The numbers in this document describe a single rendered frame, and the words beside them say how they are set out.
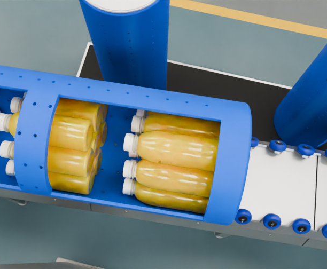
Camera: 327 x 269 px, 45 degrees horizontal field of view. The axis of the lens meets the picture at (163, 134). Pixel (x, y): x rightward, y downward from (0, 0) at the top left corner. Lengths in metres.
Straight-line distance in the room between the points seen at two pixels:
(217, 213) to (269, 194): 0.30
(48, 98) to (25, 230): 1.31
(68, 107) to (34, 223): 1.23
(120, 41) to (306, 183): 0.70
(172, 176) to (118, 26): 0.53
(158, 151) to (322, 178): 0.52
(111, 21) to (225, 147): 0.58
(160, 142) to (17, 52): 1.67
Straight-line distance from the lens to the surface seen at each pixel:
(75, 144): 0.87
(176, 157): 0.83
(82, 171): 0.90
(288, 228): 1.11
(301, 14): 2.54
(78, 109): 0.92
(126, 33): 1.25
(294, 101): 1.74
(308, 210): 1.14
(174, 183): 0.87
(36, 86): 0.88
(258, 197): 1.11
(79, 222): 2.04
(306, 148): 1.12
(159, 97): 0.85
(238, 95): 2.04
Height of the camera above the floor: 1.99
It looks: 73 degrees down
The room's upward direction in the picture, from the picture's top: 2 degrees clockwise
